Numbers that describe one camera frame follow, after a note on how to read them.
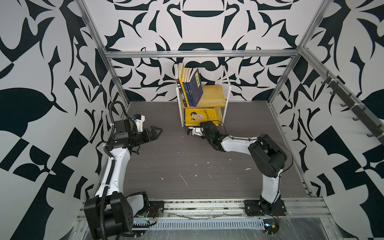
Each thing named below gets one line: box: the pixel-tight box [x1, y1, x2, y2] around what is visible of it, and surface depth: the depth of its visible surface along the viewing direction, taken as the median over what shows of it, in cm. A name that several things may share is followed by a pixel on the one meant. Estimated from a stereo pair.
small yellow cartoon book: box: [185, 108, 219, 127], surface depth 101 cm
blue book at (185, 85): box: [183, 68, 191, 107], surface depth 82 cm
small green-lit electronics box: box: [263, 218, 280, 234], surface depth 73 cm
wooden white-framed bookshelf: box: [175, 65, 232, 128], surface depth 94 cm
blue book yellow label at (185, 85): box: [183, 67, 192, 107], surface depth 82 cm
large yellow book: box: [179, 63, 189, 107], surface depth 84 cm
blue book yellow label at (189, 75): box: [187, 68, 195, 107], surface depth 83 cm
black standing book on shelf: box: [174, 63, 187, 108], surface depth 81 cm
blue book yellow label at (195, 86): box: [188, 68, 204, 107], surface depth 86 cm
